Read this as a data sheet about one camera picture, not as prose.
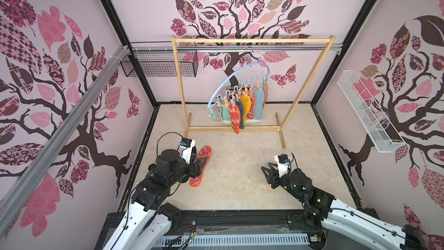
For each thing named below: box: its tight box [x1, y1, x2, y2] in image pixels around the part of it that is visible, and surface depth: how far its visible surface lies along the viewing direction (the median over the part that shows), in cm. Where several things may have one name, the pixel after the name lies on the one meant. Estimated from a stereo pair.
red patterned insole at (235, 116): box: [228, 103, 242, 135], surface depth 83 cm
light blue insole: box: [253, 87, 265, 121], surface depth 92 cm
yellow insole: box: [239, 94, 252, 125], surface depth 85 cm
